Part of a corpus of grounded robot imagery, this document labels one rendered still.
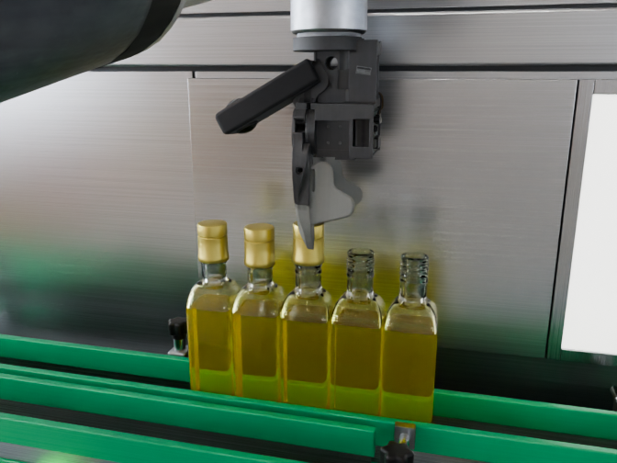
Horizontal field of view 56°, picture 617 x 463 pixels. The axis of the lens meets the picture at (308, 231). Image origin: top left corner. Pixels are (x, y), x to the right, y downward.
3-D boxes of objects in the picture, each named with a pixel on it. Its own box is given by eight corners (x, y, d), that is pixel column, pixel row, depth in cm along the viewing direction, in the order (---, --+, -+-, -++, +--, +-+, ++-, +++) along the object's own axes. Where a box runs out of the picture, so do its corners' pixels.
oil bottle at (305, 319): (335, 443, 73) (337, 282, 67) (326, 471, 68) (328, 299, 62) (291, 436, 74) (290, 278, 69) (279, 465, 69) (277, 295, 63)
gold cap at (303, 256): (327, 257, 66) (327, 220, 65) (320, 267, 62) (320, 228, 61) (297, 255, 67) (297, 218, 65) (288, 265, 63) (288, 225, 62)
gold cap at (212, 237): (199, 265, 66) (197, 227, 65) (196, 255, 69) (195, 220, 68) (230, 262, 67) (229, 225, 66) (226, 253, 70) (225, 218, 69)
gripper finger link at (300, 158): (306, 206, 57) (308, 114, 56) (290, 205, 57) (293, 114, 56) (316, 203, 62) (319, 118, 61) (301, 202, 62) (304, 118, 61)
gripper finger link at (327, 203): (350, 255, 58) (353, 162, 57) (292, 252, 59) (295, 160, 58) (354, 251, 61) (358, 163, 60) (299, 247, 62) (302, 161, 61)
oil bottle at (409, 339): (429, 457, 70) (440, 290, 65) (427, 489, 65) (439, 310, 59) (382, 450, 72) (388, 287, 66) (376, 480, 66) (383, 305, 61)
